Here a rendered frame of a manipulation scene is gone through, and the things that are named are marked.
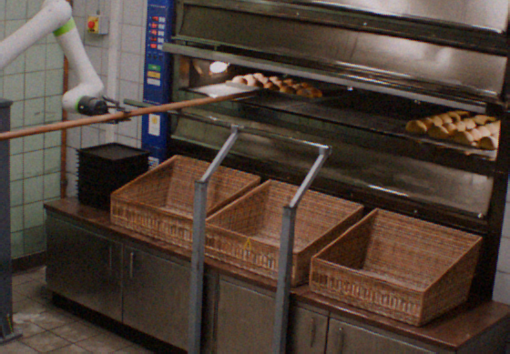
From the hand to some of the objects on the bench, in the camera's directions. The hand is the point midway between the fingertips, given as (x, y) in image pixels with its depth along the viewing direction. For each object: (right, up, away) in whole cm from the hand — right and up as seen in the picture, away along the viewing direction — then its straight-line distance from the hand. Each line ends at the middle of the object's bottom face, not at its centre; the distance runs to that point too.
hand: (124, 115), depth 451 cm
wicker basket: (+116, -77, -23) cm, 141 cm away
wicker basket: (+23, -52, +50) cm, 76 cm away
